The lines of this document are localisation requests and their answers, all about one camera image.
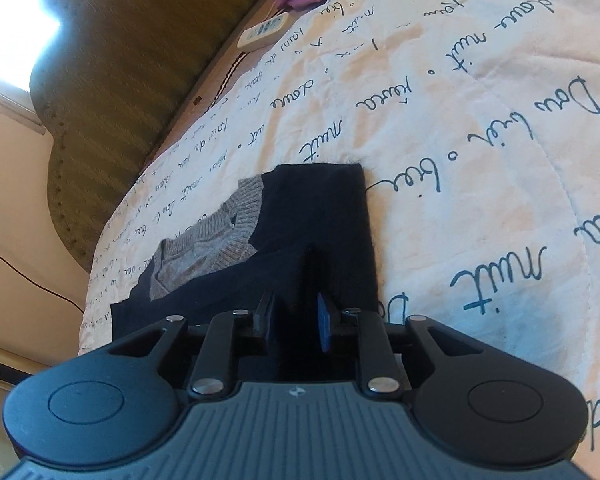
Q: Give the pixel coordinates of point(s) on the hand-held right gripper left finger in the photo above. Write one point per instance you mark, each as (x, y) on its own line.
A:
(269, 324)

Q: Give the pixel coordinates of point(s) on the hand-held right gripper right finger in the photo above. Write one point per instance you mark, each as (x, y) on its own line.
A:
(324, 324)

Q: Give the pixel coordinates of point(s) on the grey sock with navy toe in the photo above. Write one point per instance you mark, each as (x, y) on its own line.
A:
(320, 210)

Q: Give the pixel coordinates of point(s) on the brown mattress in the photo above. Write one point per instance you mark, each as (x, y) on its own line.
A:
(215, 87)

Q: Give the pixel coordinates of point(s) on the white script-printed quilt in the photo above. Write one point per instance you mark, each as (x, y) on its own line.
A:
(480, 110)

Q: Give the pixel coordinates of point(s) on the gold trimmed furniture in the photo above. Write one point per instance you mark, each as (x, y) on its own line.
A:
(5, 365)

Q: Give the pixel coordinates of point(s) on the olive upholstered headboard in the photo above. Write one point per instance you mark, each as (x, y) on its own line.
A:
(130, 85)

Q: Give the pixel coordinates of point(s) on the white remote control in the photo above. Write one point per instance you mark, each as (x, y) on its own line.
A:
(263, 32)

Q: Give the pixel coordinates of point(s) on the bright window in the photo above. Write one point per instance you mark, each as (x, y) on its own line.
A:
(15, 20)

